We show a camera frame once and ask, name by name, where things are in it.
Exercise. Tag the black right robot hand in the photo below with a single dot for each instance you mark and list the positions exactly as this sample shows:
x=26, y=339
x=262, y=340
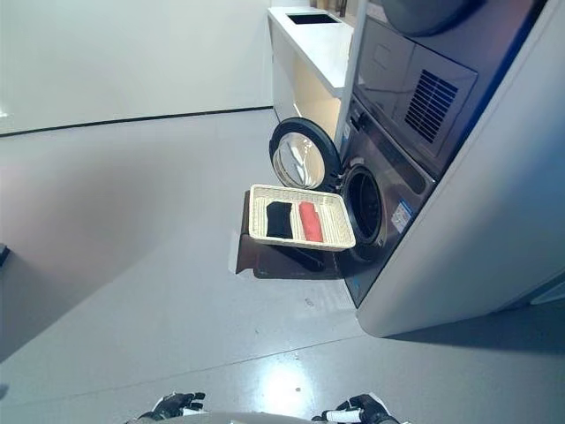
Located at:
x=364, y=409

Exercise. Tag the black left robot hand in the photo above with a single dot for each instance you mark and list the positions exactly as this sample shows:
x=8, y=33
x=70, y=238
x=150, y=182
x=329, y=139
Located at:
x=174, y=404

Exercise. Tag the dark grey washing machine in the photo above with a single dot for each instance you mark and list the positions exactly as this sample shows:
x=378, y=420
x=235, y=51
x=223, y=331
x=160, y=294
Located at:
x=384, y=207

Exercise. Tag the grey front-load washing machine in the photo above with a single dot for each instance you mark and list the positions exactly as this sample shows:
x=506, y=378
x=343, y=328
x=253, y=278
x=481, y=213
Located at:
x=468, y=212

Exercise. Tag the round washing machine door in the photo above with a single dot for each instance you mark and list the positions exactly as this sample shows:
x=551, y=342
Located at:
x=303, y=155

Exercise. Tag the grey robot torso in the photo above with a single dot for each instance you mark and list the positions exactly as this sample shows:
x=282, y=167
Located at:
x=260, y=418

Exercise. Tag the dark brown stool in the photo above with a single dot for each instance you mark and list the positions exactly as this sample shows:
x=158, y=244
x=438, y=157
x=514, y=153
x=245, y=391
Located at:
x=282, y=261

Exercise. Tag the red folded garment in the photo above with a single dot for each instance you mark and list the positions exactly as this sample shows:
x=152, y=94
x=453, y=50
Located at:
x=310, y=221

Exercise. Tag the cream wicker laundry basket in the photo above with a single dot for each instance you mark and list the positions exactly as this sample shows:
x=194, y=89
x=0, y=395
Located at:
x=301, y=218

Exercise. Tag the black folded garment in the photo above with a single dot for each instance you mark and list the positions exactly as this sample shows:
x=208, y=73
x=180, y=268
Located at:
x=279, y=219

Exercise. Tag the dark grey dryer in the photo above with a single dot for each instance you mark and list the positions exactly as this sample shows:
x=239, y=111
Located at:
x=410, y=84

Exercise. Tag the white counter shelf unit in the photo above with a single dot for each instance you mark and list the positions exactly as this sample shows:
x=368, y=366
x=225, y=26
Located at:
x=309, y=62

